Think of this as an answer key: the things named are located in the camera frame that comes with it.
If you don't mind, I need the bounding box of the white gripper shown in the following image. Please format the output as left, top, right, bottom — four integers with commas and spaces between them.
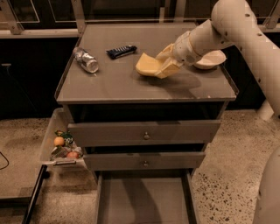
155, 31, 201, 79

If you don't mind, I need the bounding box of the yellow sponge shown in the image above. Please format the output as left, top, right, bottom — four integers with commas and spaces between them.
136, 53, 162, 76

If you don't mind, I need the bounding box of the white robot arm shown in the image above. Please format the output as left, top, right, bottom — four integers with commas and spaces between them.
157, 0, 280, 224

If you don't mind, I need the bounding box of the grey top drawer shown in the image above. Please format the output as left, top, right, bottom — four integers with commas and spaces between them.
68, 120, 221, 147

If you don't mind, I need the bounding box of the grey drawer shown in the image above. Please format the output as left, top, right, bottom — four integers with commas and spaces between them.
94, 170, 200, 224
68, 120, 221, 147
83, 152, 206, 171

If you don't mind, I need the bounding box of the grey drawer cabinet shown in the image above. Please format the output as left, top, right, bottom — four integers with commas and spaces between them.
54, 22, 239, 224

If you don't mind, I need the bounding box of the grey middle drawer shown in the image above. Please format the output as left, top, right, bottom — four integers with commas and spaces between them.
83, 152, 206, 171

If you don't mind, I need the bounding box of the grey bottom drawer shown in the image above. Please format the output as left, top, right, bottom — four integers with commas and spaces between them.
94, 170, 200, 224

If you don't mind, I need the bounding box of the white paper bowl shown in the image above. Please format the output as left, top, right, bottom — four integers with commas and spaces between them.
194, 50, 227, 70

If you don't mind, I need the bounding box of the dark blue snack bar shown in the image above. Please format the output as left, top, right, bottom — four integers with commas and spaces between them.
106, 45, 137, 60

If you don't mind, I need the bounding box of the green snack bag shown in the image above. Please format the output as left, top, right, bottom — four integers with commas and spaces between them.
55, 130, 74, 146

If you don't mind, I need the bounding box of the red apple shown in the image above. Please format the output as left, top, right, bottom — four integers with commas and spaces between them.
66, 151, 79, 158

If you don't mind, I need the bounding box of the orange fruit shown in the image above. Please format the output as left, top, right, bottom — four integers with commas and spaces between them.
53, 136, 65, 146

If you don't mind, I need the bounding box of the clear plastic storage bin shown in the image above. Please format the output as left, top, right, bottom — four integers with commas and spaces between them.
40, 108, 85, 168

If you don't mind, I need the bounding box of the silver foil snack packet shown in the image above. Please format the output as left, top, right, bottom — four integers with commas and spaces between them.
51, 146, 68, 160

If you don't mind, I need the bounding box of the black metal bar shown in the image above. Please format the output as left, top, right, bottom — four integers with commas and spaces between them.
21, 164, 47, 224

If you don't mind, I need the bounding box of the metal railing frame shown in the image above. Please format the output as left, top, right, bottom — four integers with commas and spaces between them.
0, 0, 280, 40

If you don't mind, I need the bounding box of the black floor cable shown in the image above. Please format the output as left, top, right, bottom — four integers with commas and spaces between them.
0, 151, 10, 171

